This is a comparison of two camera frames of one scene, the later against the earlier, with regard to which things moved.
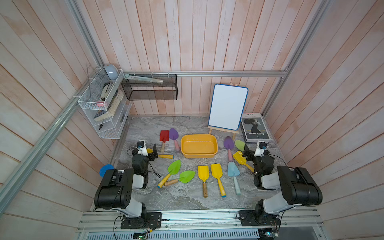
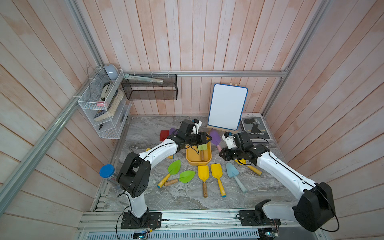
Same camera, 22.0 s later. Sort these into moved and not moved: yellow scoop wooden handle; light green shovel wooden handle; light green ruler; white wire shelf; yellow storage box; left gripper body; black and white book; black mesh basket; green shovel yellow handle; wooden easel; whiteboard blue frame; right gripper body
Moved: light green shovel wooden handle; right gripper body; yellow storage box; left gripper body
Not moved: yellow scoop wooden handle; green shovel yellow handle; whiteboard blue frame; white wire shelf; wooden easel; light green ruler; black mesh basket; black and white book
